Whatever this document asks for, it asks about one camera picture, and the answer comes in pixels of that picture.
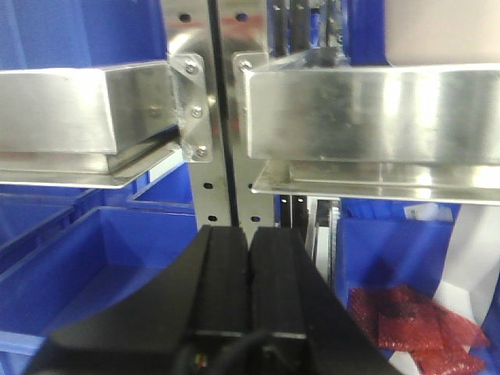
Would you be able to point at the blue bin top left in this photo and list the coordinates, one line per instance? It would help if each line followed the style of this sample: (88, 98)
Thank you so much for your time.
(80, 34)

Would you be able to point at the blue bin with red bags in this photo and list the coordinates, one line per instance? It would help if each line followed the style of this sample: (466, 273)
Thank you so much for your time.
(368, 250)

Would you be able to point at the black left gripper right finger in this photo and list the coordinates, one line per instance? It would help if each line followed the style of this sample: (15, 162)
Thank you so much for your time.
(310, 330)

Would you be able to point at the red bubble wrap bag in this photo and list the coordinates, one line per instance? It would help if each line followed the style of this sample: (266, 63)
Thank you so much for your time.
(452, 360)
(402, 319)

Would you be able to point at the steel corner bracket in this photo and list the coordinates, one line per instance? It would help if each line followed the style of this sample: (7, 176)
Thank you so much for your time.
(192, 107)

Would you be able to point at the stainless steel shelf beam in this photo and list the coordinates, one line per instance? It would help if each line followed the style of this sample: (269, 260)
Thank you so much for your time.
(322, 127)

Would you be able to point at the perforated steel upright post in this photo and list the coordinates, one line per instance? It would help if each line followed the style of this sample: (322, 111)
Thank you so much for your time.
(223, 33)

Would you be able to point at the blue bin left shelf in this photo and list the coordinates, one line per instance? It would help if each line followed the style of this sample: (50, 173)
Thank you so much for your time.
(94, 263)

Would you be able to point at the pale pink storage bin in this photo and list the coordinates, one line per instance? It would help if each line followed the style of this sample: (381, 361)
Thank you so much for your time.
(441, 32)

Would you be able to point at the left stainless shelf beam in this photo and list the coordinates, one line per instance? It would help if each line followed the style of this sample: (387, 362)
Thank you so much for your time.
(92, 127)

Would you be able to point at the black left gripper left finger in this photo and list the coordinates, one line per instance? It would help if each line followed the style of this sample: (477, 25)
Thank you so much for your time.
(192, 318)

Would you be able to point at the red bubble wrap bag lower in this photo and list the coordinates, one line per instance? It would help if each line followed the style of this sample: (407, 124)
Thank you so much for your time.
(452, 360)

